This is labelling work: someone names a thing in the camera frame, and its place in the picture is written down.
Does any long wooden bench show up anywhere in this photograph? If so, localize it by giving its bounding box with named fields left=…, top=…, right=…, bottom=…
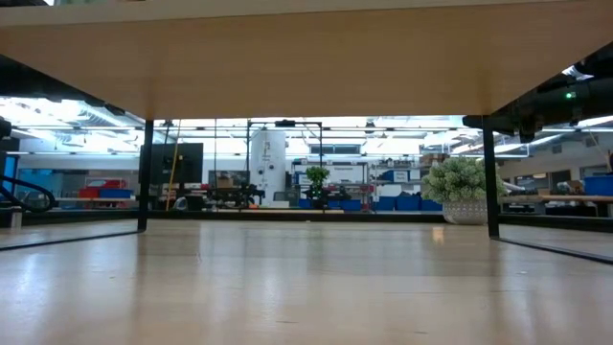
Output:
left=500, top=194, right=613, bottom=205

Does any potted green artificial plant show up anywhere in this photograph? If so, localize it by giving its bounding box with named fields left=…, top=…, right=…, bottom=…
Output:
left=420, top=155, right=507, bottom=226

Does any black aluminium table frame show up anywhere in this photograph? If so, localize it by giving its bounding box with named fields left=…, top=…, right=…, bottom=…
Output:
left=0, top=208, right=613, bottom=231

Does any black monitor screen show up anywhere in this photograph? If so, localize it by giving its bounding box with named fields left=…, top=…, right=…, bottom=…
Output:
left=151, top=142, right=205, bottom=186

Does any black looped cable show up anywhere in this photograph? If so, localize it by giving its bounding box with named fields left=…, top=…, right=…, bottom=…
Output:
left=0, top=174, right=57, bottom=215

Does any small background green plant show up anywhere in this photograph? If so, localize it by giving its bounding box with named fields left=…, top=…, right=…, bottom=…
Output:
left=305, top=165, right=331, bottom=200

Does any yellow vertical pole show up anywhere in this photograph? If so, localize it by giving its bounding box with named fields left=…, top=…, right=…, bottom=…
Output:
left=165, top=119, right=182, bottom=212

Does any white cylindrical tank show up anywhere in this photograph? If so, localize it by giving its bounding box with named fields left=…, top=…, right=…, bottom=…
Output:
left=248, top=129, right=287, bottom=206

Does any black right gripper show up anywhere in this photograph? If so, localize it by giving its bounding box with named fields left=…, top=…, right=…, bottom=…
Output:
left=462, top=80, right=593, bottom=144

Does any black background robot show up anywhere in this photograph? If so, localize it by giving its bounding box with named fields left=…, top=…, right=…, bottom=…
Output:
left=208, top=183, right=265, bottom=208

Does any red storage bin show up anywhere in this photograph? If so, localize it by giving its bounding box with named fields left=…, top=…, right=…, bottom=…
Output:
left=79, top=179, right=128, bottom=192

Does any white wall board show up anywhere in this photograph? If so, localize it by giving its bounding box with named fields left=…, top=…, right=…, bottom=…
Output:
left=292, top=165, right=370, bottom=186

